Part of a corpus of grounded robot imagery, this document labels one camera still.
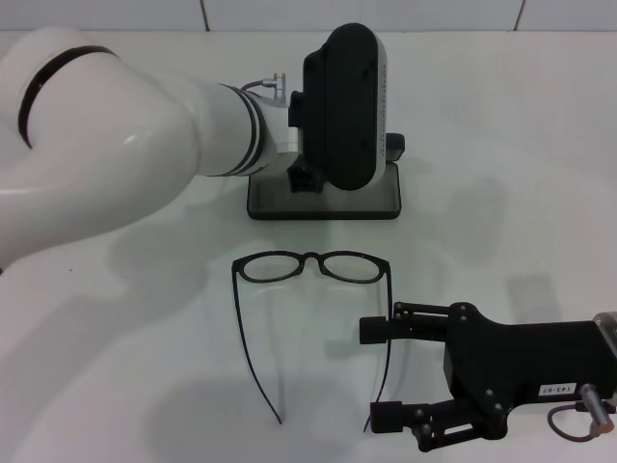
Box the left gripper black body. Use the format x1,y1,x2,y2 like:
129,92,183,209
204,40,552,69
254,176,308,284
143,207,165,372
286,162,324,195

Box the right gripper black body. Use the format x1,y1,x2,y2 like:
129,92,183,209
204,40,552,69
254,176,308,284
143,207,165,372
442,301,614,441

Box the black glasses case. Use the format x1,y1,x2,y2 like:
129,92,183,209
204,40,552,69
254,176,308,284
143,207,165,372
246,132,407,222

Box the black glasses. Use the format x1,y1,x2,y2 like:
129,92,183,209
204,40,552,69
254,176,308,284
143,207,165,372
230,249,393,433

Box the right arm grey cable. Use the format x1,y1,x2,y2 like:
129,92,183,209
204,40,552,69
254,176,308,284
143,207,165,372
548,382,617,436

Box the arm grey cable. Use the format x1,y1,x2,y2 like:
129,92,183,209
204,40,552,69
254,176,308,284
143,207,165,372
239,70,287,94
548,382,617,436

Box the left arm grey cable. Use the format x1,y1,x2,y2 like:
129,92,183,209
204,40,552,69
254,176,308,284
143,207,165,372
239,70,287,94

